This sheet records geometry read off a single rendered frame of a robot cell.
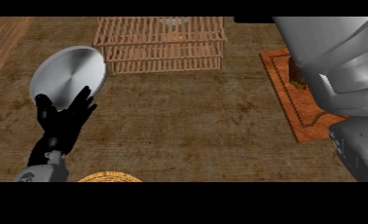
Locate pale grey round object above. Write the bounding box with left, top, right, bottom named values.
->
left=157, top=16, right=191, bottom=26

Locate orange wooden placemat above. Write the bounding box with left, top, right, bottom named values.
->
left=257, top=47, right=353, bottom=144

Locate tiered wooden slat shelf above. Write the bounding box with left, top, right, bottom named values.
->
left=92, top=16, right=229, bottom=75

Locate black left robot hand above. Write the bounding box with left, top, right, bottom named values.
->
left=27, top=85, right=99, bottom=168

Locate round silver metal plate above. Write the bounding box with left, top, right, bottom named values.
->
left=28, top=45, right=108, bottom=112

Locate yellow wicker basket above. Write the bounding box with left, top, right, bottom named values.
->
left=77, top=170, right=143, bottom=183

